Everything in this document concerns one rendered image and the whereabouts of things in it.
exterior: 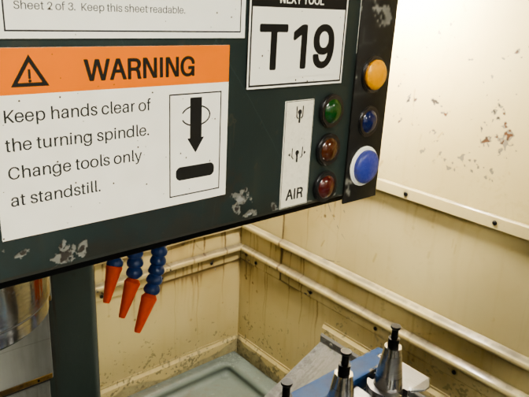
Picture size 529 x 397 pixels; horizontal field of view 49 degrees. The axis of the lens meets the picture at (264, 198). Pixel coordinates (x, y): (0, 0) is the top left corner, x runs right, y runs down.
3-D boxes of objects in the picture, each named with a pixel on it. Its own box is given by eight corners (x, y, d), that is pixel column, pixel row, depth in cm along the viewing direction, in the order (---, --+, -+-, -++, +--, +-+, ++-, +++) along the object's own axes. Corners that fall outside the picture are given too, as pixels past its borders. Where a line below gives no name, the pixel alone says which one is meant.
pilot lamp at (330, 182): (335, 198, 50) (338, 172, 49) (318, 202, 48) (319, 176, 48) (331, 195, 50) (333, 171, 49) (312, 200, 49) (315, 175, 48)
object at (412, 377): (436, 384, 92) (436, 380, 92) (416, 398, 89) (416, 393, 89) (400, 363, 97) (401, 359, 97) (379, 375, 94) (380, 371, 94)
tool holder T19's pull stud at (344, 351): (343, 367, 81) (345, 346, 80) (352, 373, 80) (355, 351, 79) (334, 372, 80) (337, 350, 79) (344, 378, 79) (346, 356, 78)
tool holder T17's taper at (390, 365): (382, 371, 92) (388, 334, 90) (408, 384, 89) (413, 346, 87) (367, 383, 89) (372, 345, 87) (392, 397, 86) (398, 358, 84)
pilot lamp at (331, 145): (339, 161, 49) (342, 135, 48) (321, 165, 47) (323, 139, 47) (334, 160, 49) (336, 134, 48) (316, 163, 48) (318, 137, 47)
